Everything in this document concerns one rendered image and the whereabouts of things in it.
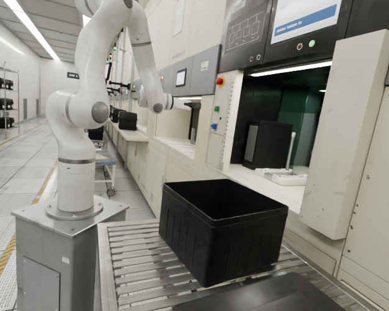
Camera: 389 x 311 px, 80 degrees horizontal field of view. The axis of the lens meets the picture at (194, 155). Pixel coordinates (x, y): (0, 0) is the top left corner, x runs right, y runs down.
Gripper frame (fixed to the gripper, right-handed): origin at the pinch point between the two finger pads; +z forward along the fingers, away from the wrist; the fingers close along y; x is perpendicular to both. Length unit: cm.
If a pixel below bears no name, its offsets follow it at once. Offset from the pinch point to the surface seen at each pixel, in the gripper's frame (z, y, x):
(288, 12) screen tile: 12, 44, 37
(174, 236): -30, 61, -39
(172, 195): -30, 57, -28
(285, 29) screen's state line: 12, 44, 31
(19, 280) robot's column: -74, 29, -70
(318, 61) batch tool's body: 21, 54, 20
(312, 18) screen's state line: 12, 56, 31
